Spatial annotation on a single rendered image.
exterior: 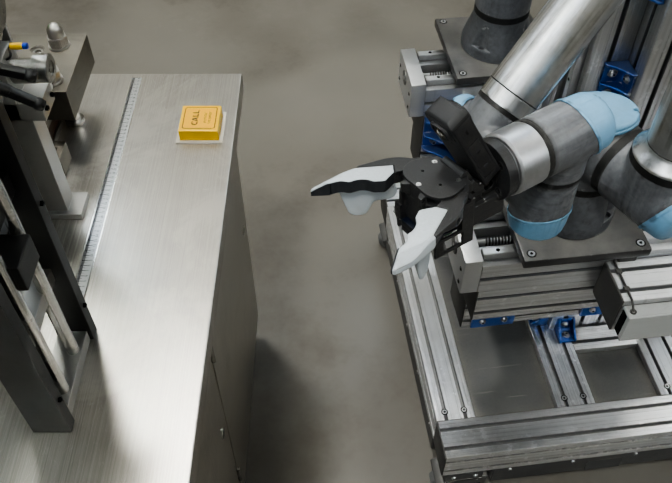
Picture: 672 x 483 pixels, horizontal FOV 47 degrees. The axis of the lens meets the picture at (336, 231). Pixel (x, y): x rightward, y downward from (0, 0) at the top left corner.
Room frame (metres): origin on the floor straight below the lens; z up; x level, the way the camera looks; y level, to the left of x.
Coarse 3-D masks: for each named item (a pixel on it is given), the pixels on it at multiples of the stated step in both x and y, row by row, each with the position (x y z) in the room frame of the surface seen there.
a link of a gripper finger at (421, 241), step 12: (420, 216) 0.52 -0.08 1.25; (432, 216) 0.52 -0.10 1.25; (420, 228) 0.50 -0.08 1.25; (432, 228) 0.50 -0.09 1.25; (408, 240) 0.48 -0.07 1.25; (420, 240) 0.48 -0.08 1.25; (432, 240) 0.48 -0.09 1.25; (396, 252) 0.47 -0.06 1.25; (408, 252) 0.47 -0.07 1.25; (420, 252) 0.47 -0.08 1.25; (396, 264) 0.46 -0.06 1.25; (408, 264) 0.46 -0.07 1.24; (420, 264) 0.47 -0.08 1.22; (420, 276) 0.48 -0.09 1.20
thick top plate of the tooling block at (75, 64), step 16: (32, 48) 1.10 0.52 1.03; (48, 48) 1.10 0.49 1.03; (80, 48) 1.10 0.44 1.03; (64, 64) 1.06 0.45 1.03; (80, 64) 1.08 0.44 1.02; (64, 80) 1.02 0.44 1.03; (80, 80) 1.06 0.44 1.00; (64, 96) 0.99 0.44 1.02; (80, 96) 1.04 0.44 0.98; (64, 112) 0.99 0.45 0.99
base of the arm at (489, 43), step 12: (480, 12) 1.39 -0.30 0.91; (528, 12) 1.39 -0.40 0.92; (468, 24) 1.42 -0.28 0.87; (480, 24) 1.38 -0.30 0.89; (492, 24) 1.37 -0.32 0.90; (504, 24) 1.36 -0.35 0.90; (516, 24) 1.37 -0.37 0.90; (528, 24) 1.40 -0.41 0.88; (468, 36) 1.39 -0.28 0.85; (480, 36) 1.38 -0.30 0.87; (492, 36) 1.36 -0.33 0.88; (504, 36) 1.36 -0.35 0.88; (516, 36) 1.36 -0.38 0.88; (468, 48) 1.38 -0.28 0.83; (480, 48) 1.37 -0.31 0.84; (492, 48) 1.35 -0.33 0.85; (504, 48) 1.35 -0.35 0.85; (480, 60) 1.36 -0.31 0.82; (492, 60) 1.35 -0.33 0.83
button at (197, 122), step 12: (192, 108) 1.07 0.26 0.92; (204, 108) 1.07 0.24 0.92; (216, 108) 1.07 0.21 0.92; (180, 120) 1.04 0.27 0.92; (192, 120) 1.04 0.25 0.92; (204, 120) 1.04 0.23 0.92; (216, 120) 1.04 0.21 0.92; (180, 132) 1.01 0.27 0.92; (192, 132) 1.01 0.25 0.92; (204, 132) 1.01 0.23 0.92; (216, 132) 1.01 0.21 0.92
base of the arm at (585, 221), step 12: (576, 192) 0.87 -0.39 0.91; (588, 192) 0.87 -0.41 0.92; (576, 204) 0.87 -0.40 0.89; (588, 204) 0.87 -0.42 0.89; (600, 204) 0.87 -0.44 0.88; (612, 204) 0.90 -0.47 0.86; (576, 216) 0.86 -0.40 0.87; (588, 216) 0.86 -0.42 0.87; (600, 216) 0.87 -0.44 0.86; (612, 216) 0.89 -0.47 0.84; (564, 228) 0.86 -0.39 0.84; (576, 228) 0.86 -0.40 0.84; (588, 228) 0.86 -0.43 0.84; (600, 228) 0.86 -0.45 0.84
